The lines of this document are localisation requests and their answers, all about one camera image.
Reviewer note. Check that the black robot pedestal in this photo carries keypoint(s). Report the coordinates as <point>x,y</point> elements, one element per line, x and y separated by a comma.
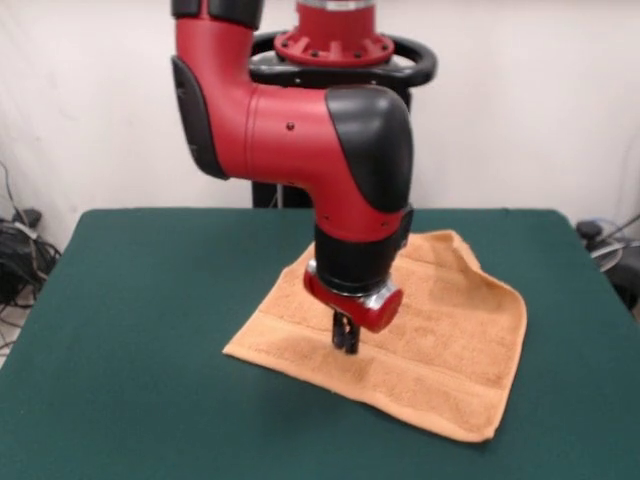
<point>415,60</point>

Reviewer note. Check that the gray chair base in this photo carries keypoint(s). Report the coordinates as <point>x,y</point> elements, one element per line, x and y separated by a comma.
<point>607,255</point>

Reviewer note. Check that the dark green table cloth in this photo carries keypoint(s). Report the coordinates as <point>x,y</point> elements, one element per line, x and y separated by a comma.
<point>150,350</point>

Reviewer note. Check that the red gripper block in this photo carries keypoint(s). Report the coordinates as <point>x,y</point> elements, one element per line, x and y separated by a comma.
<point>380,312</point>

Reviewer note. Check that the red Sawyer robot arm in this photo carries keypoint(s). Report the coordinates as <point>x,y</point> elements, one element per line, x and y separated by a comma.
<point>300,140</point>

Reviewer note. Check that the black power adapter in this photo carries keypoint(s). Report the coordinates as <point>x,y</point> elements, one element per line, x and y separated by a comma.
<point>590,229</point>
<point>29,216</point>

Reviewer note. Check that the tan terry towel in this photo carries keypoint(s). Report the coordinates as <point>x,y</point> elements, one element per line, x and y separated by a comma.
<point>425,360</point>

